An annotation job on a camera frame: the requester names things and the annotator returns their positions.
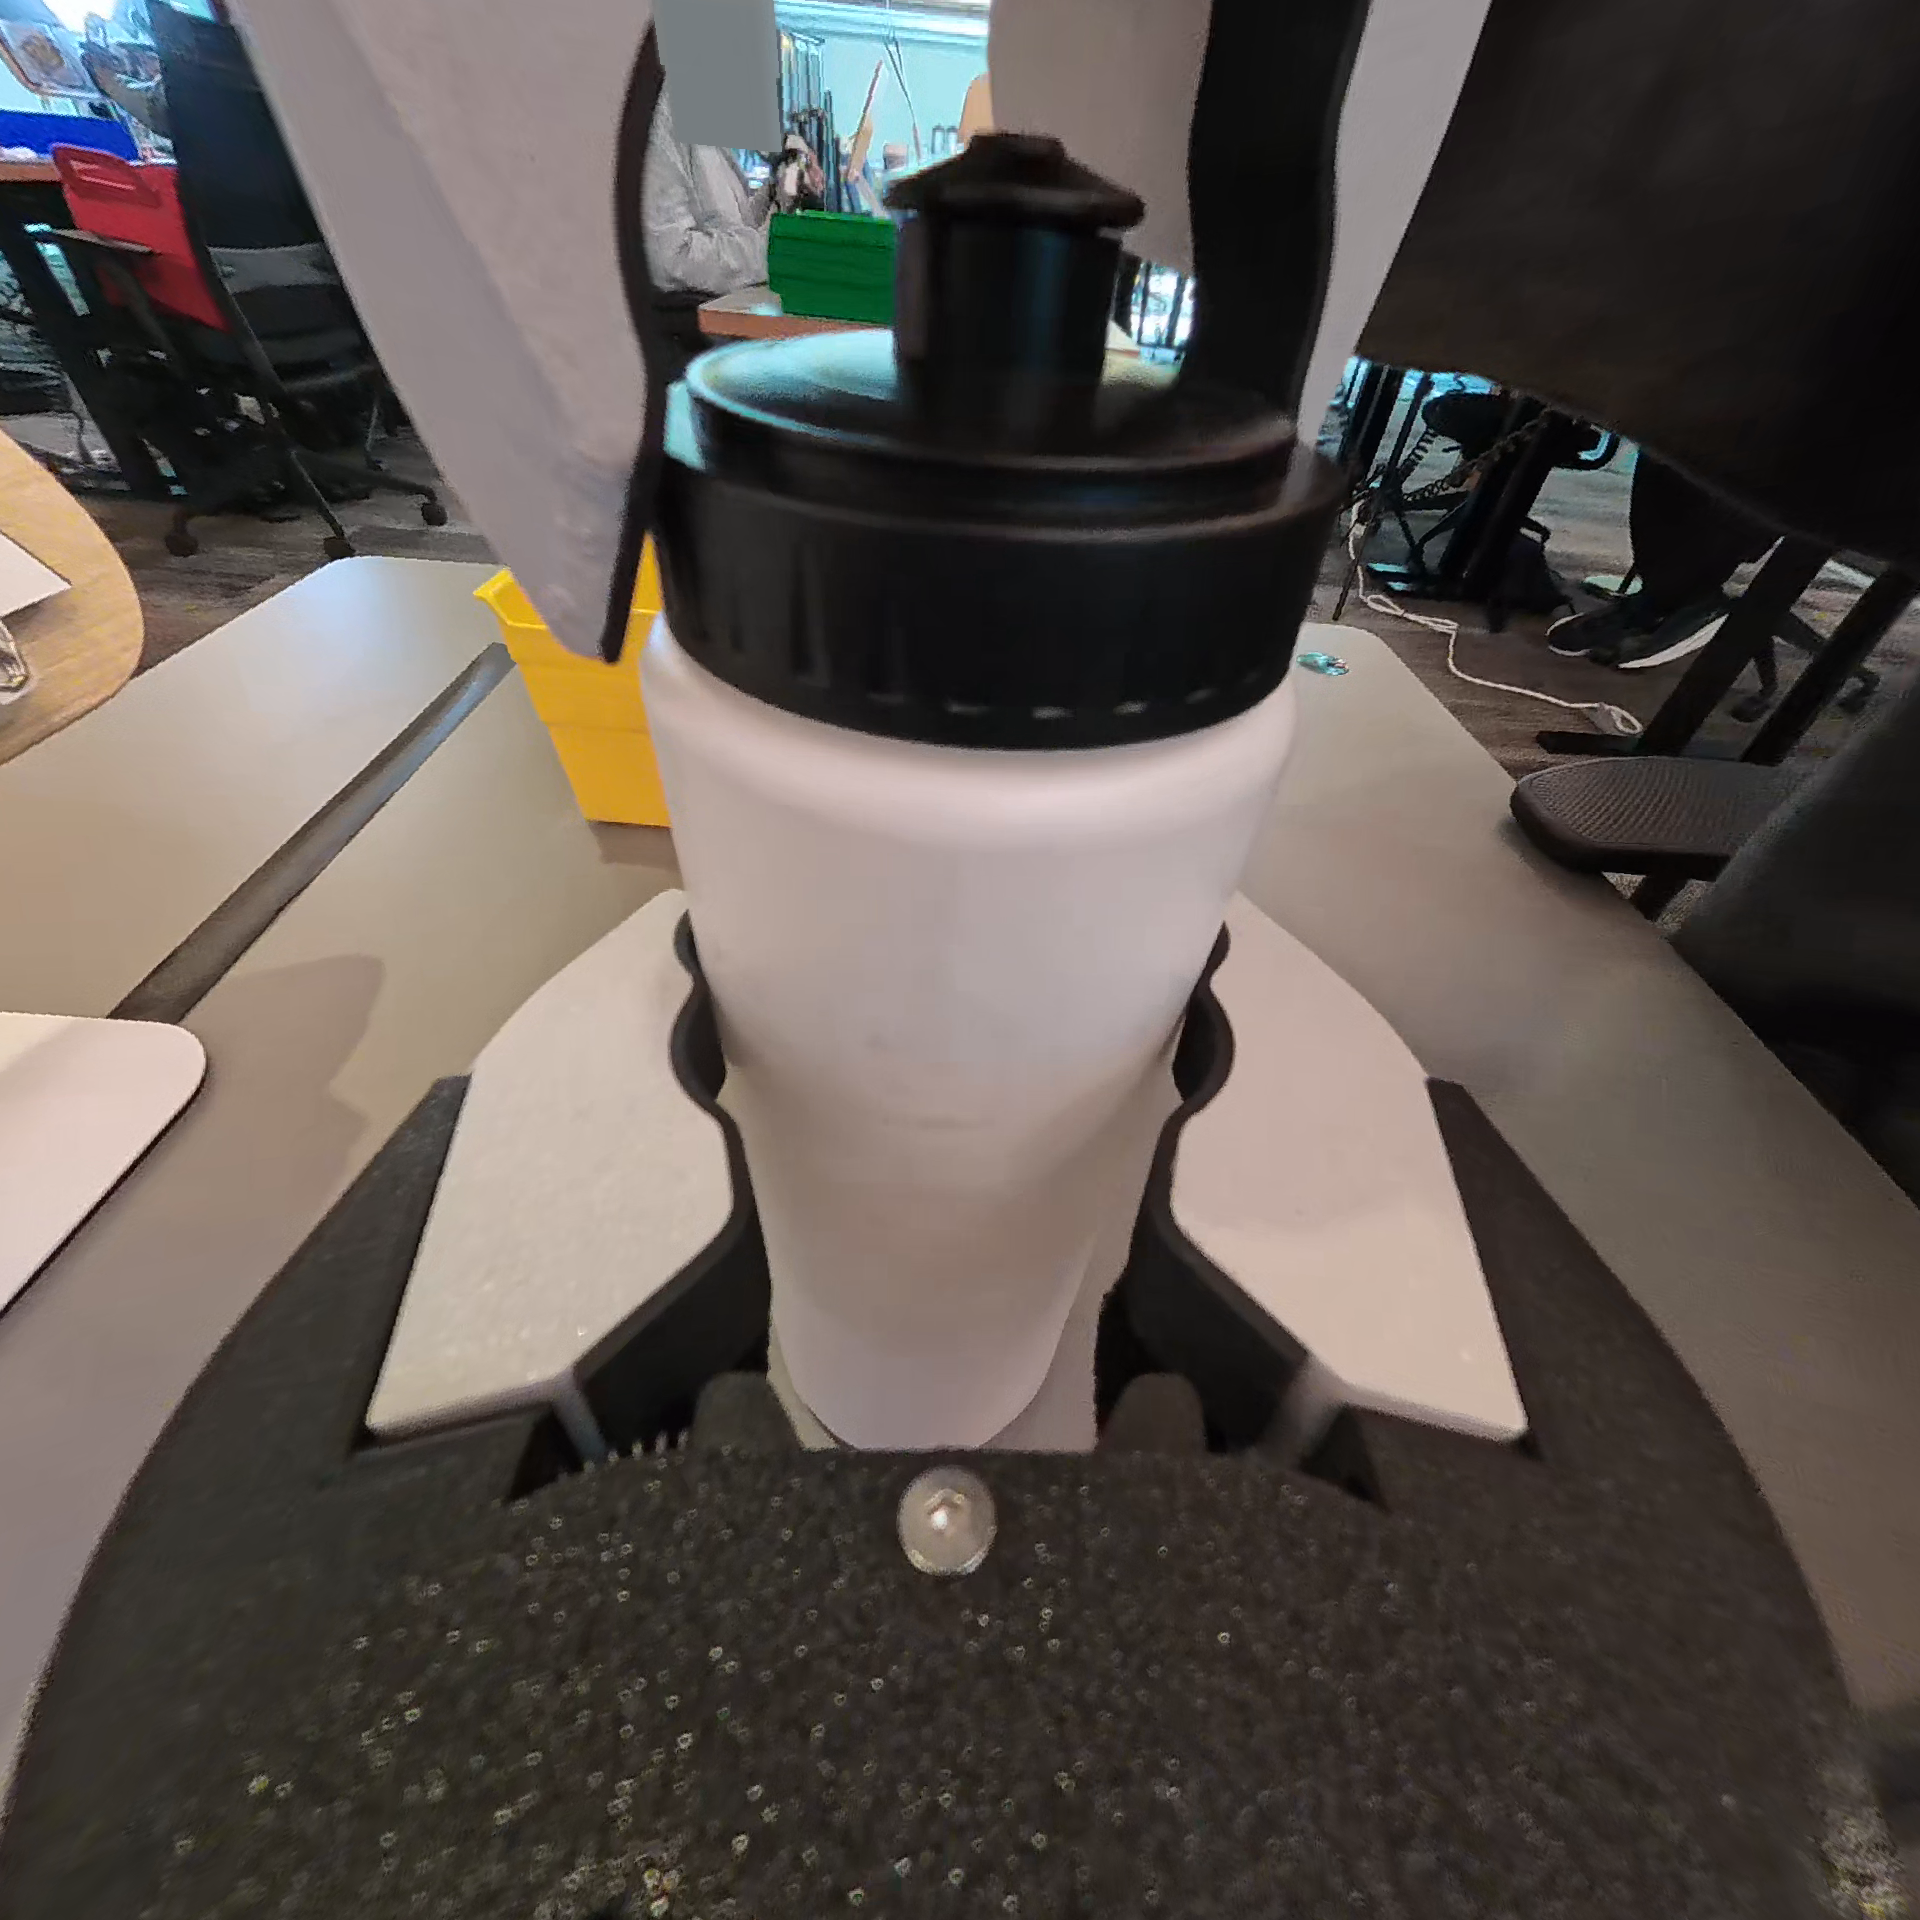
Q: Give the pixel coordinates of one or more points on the green plastic bin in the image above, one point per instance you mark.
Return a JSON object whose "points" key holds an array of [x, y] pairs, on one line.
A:
{"points": [[826, 264]]}

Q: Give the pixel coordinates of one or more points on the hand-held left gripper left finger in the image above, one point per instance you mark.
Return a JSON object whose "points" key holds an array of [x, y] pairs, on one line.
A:
{"points": [[557, 1201]]}

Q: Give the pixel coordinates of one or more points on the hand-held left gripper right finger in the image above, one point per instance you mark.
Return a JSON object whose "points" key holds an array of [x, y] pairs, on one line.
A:
{"points": [[1337, 1215]]}

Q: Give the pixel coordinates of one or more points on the black bottle lid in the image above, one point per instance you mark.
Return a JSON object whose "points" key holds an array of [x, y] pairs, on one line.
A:
{"points": [[991, 599]]}

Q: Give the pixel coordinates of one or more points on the instruction board on stand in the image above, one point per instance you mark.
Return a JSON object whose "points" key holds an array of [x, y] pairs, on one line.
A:
{"points": [[23, 579]]}

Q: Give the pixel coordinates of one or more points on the yellow plastic bin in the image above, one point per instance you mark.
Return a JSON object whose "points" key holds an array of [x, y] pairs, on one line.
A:
{"points": [[586, 704]]}

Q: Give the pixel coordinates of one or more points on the black mesh office chair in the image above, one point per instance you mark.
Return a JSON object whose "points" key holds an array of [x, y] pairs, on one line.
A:
{"points": [[1652, 804]]}

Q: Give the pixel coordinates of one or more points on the red office chair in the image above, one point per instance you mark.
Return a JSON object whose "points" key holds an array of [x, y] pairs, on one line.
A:
{"points": [[143, 240]]}

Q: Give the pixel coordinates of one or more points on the wooden table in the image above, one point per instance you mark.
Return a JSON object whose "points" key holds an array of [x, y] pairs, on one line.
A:
{"points": [[735, 311]]}

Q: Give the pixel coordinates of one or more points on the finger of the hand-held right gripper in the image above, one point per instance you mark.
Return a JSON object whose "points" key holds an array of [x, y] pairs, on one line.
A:
{"points": [[1381, 150], [482, 224]]}

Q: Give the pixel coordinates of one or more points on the white plastic bottle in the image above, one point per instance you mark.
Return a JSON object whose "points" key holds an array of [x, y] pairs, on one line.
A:
{"points": [[962, 974]]}

